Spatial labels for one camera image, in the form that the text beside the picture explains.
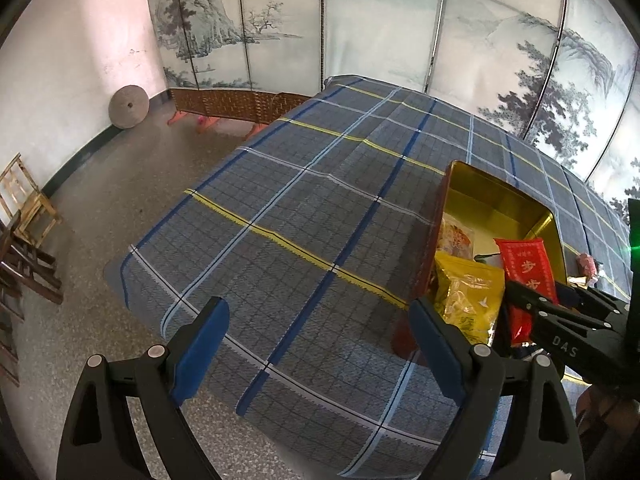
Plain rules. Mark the dark wooden chair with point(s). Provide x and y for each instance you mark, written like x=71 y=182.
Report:
x=35 y=270
x=10 y=345

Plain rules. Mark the landscape painted folding screen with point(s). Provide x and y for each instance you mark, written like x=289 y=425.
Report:
x=380 y=25

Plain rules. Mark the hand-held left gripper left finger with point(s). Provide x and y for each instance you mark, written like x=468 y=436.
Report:
x=200 y=350

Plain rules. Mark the person's right forearm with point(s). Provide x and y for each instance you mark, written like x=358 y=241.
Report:
x=610 y=430

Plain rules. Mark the brown woven panel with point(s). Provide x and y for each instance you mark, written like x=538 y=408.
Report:
x=235 y=102

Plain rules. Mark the white snack packet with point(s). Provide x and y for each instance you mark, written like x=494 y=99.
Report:
x=602 y=272

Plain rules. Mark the light wooden chair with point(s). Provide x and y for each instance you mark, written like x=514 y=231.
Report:
x=37 y=205

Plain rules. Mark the red screen foot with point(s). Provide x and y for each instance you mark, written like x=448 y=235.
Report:
x=254 y=130
x=207 y=124
x=177 y=119

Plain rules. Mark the round stone disc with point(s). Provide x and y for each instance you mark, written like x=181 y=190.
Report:
x=128 y=106

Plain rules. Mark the blue grey plaid cloth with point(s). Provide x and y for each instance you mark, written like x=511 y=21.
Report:
x=300 y=220

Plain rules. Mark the red and gold tin box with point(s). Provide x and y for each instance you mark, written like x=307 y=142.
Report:
x=500 y=200

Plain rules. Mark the pink snack packet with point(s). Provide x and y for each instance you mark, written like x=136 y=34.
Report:
x=586 y=265

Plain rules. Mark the clear cracker packet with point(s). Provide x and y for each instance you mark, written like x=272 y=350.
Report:
x=455 y=237

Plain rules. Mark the red snack packet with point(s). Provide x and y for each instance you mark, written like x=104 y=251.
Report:
x=525 y=265

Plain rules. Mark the yellow snack packet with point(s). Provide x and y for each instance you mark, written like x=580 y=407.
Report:
x=467 y=295

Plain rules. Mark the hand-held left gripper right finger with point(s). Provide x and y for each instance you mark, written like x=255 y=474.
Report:
x=435 y=345

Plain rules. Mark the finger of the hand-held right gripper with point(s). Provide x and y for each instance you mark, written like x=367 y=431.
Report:
x=572 y=294
x=532 y=305

